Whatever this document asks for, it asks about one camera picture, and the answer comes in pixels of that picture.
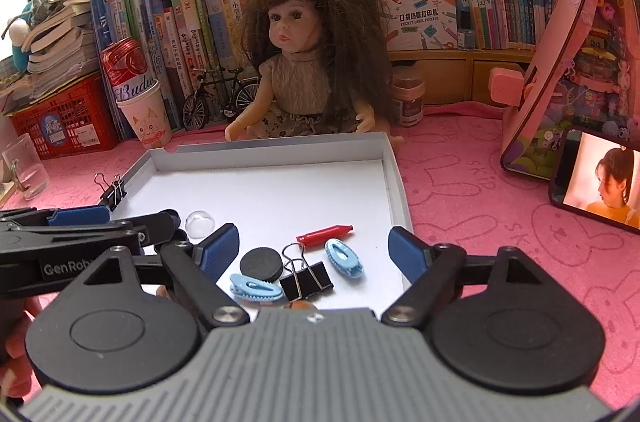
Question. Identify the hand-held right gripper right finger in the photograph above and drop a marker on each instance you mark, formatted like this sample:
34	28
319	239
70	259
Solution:
407	252

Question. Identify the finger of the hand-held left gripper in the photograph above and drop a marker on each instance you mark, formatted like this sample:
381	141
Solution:
80	216
75	238

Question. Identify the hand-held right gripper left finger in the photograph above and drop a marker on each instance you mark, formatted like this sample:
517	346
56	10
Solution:
220	249

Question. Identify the clear plastic dome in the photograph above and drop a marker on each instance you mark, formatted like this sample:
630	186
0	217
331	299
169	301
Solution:
200	222

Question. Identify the black round puck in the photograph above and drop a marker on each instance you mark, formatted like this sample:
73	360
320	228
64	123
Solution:
261	264

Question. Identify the blue hair clip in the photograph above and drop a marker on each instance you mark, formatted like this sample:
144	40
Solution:
252	287
345	259

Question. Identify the long red crayon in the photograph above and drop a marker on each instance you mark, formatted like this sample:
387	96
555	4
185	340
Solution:
327	234

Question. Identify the white cardboard box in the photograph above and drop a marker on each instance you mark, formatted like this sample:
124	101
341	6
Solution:
275	187

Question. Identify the black binder clip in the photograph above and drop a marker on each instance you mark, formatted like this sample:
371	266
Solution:
114	194
307	283

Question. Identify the person's left hand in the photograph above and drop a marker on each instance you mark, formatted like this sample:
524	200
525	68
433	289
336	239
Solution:
15	377

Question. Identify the clear glass beaker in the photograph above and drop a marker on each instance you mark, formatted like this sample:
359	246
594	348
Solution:
27	172

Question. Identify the pink rabbit print cloth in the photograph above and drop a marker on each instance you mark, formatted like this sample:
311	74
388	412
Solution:
475	202

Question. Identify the large red plastic basket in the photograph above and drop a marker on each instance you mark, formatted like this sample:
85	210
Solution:
70	117

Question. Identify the white paper cup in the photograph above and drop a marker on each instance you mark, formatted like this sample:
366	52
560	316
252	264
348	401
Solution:
147	122

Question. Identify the small plastic jar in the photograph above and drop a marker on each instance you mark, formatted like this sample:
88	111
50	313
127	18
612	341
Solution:
407	100

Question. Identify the red drink can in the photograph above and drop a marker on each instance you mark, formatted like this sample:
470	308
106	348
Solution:
125	67

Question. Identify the black model bicycle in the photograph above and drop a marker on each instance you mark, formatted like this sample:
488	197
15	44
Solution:
215	92

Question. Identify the stack of lying books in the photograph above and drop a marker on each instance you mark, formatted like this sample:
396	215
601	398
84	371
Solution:
60	47

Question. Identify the wooden drawer unit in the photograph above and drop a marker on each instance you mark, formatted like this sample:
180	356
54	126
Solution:
450	75

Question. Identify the brown haired doll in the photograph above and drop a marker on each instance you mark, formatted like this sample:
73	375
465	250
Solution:
295	77

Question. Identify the blue and white plush toy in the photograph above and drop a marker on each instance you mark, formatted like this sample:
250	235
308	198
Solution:
20	37

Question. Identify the blue upright folders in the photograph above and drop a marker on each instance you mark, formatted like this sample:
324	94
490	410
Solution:
100	22

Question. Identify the black smartphone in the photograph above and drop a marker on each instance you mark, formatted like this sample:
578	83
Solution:
595	182

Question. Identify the printed cardboard carton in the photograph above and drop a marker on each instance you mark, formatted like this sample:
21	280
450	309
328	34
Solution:
415	17

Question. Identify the pink toy house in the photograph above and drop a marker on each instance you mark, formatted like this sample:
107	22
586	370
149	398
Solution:
580	52

